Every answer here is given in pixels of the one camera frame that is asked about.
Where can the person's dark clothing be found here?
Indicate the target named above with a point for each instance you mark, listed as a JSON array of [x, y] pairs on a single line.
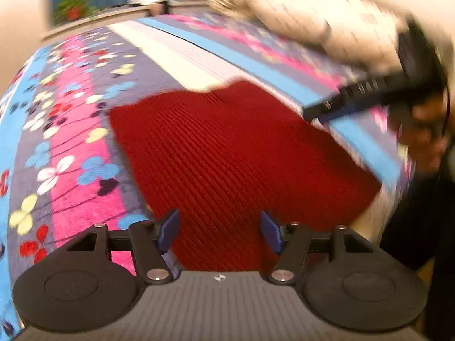
[[426, 227]]

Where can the potted green plant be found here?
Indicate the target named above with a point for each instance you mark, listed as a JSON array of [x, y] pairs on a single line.
[[73, 9]]

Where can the beige windowsill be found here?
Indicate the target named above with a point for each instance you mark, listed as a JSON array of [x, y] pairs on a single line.
[[106, 17]]

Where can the person's right hand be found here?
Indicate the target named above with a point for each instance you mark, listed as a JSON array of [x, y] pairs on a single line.
[[424, 128]]

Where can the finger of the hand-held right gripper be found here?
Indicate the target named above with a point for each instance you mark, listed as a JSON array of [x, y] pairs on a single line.
[[352, 97]]

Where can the star patterned pillow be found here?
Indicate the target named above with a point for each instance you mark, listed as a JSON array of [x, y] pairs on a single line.
[[312, 17]]

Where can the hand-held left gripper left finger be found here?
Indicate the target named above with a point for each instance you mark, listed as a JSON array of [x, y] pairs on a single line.
[[168, 231]]

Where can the red knit sweater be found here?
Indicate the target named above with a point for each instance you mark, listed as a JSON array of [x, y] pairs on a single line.
[[227, 163]]

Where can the floral striped blanket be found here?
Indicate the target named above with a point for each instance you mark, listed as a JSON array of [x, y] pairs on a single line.
[[78, 170]]

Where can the dark hanging garment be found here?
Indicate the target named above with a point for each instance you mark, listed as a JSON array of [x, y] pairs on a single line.
[[158, 9]]

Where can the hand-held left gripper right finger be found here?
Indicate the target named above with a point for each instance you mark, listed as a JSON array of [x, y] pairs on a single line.
[[270, 231]]

